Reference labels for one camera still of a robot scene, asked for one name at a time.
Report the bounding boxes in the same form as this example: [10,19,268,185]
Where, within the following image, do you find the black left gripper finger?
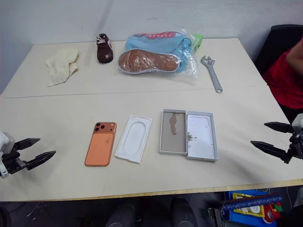
[26,150,57,171]
[14,138,41,151]

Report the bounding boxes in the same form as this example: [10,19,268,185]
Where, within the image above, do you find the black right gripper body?
[283,132,303,165]

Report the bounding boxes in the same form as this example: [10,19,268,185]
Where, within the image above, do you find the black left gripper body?
[0,142,27,175]

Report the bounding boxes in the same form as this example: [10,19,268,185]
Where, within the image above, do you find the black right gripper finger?
[250,140,289,163]
[263,122,294,134]

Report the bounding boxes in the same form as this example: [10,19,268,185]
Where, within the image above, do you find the orange smartphone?
[84,122,117,167]

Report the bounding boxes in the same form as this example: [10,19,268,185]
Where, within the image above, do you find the white moulded insert tray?
[115,114,152,164]

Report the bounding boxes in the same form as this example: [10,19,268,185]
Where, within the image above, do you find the person in red shirt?
[261,37,303,124]

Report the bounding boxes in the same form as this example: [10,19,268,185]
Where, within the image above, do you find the blue patterned roll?
[223,193,283,211]

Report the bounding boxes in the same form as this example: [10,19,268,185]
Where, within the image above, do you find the red white tape roll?
[262,205,276,223]

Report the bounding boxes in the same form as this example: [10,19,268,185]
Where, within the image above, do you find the blue plastic bin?
[222,190,285,227]

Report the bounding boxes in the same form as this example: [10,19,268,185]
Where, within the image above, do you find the cream crumpled cloth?
[45,47,81,87]

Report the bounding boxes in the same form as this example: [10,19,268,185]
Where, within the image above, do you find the silver adjustable wrench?
[200,54,224,94]

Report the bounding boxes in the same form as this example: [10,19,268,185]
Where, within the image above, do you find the black chair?
[254,24,303,77]

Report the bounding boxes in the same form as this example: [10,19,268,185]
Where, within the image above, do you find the dark rounded shape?
[106,202,136,227]
[169,197,197,227]

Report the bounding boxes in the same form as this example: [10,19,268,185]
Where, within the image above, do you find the blue shoes in plastic bag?
[114,28,202,86]

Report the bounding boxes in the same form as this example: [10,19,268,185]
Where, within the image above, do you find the brown baby shoe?
[95,33,115,65]

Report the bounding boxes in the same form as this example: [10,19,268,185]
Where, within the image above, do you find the green packet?
[191,33,205,52]

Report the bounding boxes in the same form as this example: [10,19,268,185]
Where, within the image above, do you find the blue sneaker brown sole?
[125,31,190,55]
[117,48,190,76]

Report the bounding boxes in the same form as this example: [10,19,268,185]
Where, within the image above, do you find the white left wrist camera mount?
[0,131,15,178]

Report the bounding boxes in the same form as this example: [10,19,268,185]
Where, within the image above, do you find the yellow frame toy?
[231,192,266,218]

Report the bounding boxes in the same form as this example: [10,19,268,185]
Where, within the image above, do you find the black metal bracket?
[207,207,226,227]

